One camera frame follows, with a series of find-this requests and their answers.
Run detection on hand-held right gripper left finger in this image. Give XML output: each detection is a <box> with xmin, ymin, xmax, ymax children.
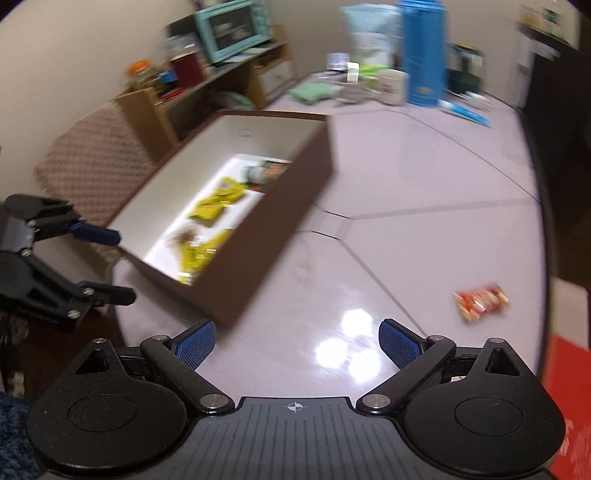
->
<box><xmin>62</xmin><ymin>320</ymin><xmax>234</xmax><ymax>414</ymax></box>

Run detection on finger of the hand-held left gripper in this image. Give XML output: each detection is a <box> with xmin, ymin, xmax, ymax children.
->
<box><xmin>28</xmin><ymin>256</ymin><xmax>137</xmax><ymax>333</ymax></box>
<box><xmin>4</xmin><ymin>194</ymin><xmax>122</xmax><ymax>246</ymax></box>

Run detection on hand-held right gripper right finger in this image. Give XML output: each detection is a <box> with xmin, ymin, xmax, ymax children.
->
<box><xmin>358</xmin><ymin>318</ymin><xmax>536</xmax><ymax>413</ymax></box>

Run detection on yellow snack packet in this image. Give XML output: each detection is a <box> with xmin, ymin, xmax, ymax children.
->
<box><xmin>178</xmin><ymin>229</ymin><xmax>234</xmax><ymax>285</ymax></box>
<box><xmin>187</xmin><ymin>178</ymin><xmax>247</xmax><ymax>227</ymax></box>

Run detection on red and gold snack packet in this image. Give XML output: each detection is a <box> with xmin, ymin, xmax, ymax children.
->
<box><xmin>453</xmin><ymin>282</ymin><xmax>510</xmax><ymax>322</ymax></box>

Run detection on brown cardboard box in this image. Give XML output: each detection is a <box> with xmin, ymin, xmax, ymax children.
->
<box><xmin>105</xmin><ymin>109</ymin><xmax>334</xmax><ymax>328</ymax></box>

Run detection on green product card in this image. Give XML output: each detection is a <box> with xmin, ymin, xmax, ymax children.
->
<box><xmin>242</xmin><ymin>159</ymin><xmax>291</xmax><ymax>192</ymax></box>

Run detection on quilted brown chair cushion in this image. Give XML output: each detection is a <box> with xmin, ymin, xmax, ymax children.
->
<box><xmin>32</xmin><ymin>99</ymin><xmax>160</xmax><ymax>266</ymax></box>

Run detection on wooden shelf unit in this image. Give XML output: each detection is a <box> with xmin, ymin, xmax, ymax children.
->
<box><xmin>113</xmin><ymin>39</ymin><xmax>298</xmax><ymax>162</ymax></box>

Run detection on blue shaggy rug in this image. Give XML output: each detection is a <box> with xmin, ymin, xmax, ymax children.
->
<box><xmin>0</xmin><ymin>392</ymin><xmax>40</xmax><ymax>480</ymax></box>

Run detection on jar with orange lid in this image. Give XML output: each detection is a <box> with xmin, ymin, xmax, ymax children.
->
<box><xmin>127</xmin><ymin>60</ymin><xmax>160</xmax><ymax>88</ymax></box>

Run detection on red cardboard box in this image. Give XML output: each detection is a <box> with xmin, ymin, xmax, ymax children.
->
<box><xmin>540</xmin><ymin>335</ymin><xmax>591</xmax><ymax>480</ymax></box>

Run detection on red tin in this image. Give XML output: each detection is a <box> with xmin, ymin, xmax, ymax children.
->
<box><xmin>170</xmin><ymin>53</ymin><xmax>206</xmax><ymax>90</ymax></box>

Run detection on blue toothpaste tube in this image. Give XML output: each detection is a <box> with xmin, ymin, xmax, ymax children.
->
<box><xmin>438</xmin><ymin>99</ymin><xmax>494</xmax><ymax>126</ymax></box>

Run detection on mint toaster oven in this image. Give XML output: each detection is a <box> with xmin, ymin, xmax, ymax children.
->
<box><xmin>194</xmin><ymin>0</ymin><xmax>273</xmax><ymax>65</ymax></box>

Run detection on white cartoon mug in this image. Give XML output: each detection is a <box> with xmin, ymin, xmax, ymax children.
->
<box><xmin>379</xmin><ymin>69</ymin><xmax>411</xmax><ymax>106</ymax></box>

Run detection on green towel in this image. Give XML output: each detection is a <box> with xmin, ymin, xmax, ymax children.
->
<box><xmin>288</xmin><ymin>82</ymin><xmax>342</xmax><ymax>103</ymax></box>

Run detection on black appliance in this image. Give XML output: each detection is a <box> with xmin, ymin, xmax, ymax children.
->
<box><xmin>445</xmin><ymin>44</ymin><xmax>485</xmax><ymax>93</ymax></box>

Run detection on blue thermos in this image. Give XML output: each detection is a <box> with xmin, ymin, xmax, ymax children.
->
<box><xmin>399</xmin><ymin>0</ymin><xmax>450</xmax><ymax>108</ymax></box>

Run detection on pale blue bag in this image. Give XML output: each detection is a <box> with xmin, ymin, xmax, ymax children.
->
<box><xmin>342</xmin><ymin>4</ymin><xmax>402</xmax><ymax>68</ymax></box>

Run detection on dark cabinet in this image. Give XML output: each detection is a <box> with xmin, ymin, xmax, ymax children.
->
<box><xmin>517</xmin><ymin>9</ymin><xmax>591</xmax><ymax>123</ymax></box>

